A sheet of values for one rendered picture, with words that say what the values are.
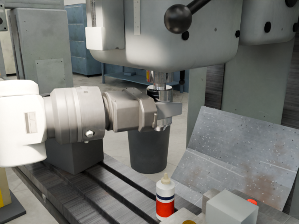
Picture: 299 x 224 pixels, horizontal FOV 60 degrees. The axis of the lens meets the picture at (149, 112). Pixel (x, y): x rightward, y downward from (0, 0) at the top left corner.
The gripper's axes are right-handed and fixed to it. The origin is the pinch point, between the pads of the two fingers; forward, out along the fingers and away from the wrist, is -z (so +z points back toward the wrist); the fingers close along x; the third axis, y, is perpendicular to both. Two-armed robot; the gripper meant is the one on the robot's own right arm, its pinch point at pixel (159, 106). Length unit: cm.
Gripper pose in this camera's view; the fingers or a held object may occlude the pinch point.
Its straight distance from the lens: 47.1
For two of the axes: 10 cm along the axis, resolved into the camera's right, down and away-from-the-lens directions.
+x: -3.8, -2.8, 8.8
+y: -0.1, 9.5, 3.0
